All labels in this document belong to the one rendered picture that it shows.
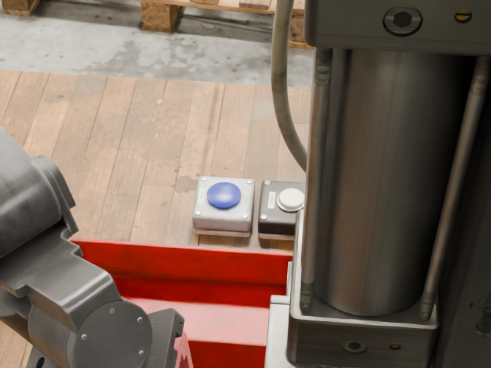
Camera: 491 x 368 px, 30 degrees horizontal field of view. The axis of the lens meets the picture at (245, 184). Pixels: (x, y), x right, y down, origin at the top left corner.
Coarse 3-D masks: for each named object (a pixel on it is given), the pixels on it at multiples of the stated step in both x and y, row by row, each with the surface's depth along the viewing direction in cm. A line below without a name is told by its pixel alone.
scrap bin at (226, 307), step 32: (96, 256) 101; (128, 256) 100; (160, 256) 99; (192, 256) 99; (224, 256) 98; (256, 256) 98; (288, 256) 97; (128, 288) 101; (160, 288) 101; (192, 288) 101; (224, 288) 101; (256, 288) 101; (192, 320) 98; (224, 320) 98; (256, 320) 98; (192, 352) 92; (224, 352) 91; (256, 352) 90
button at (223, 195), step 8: (216, 184) 108; (224, 184) 108; (232, 184) 108; (208, 192) 107; (216, 192) 107; (224, 192) 107; (232, 192) 107; (240, 192) 107; (208, 200) 106; (216, 200) 106; (224, 200) 106; (232, 200) 106; (224, 208) 106
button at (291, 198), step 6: (282, 192) 107; (288, 192) 107; (294, 192) 107; (300, 192) 107; (282, 198) 106; (288, 198) 106; (294, 198) 106; (300, 198) 106; (282, 204) 106; (288, 204) 105; (294, 204) 105; (300, 204) 106
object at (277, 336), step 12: (288, 264) 74; (288, 276) 73; (288, 288) 72; (276, 300) 66; (288, 300) 66; (276, 312) 65; (288, 312) 65; (276, 324) 65; (276, 336) 64; (276, 348) 63; (264, 360) 63; (276, 360) 63; (432, 360) 64
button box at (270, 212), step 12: (264, 180) 109; (264, 192) 108; (276, 192) 108; (264, 204) 106; (276, 204) 106; (264, 216) 105; (276, 216) 105; (288, 216) 105; (264, 228) 105; (276, 228) 105; (288, 228) 105
